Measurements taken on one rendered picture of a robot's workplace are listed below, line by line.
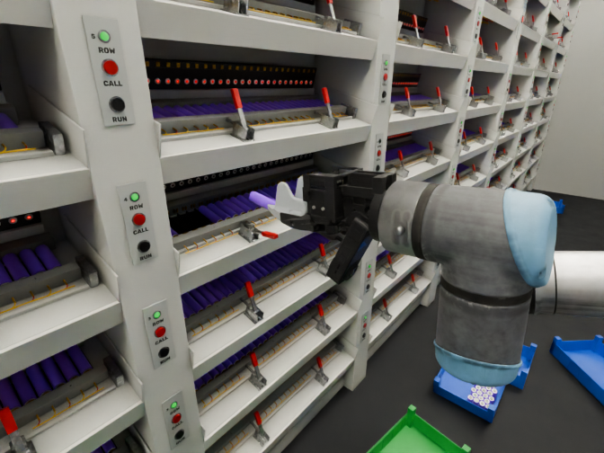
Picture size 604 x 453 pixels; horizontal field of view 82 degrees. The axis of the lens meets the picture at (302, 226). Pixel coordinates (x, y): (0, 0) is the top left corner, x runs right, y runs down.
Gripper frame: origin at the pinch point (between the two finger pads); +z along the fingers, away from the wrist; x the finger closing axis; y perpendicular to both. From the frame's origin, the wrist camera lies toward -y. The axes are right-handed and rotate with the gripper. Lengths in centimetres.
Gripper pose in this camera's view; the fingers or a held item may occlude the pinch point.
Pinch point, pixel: (279, 209)
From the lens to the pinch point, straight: 57.4
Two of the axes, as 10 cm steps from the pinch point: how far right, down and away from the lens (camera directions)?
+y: -0.6, -9.4, -3.2
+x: -6.5, 2.9, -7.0
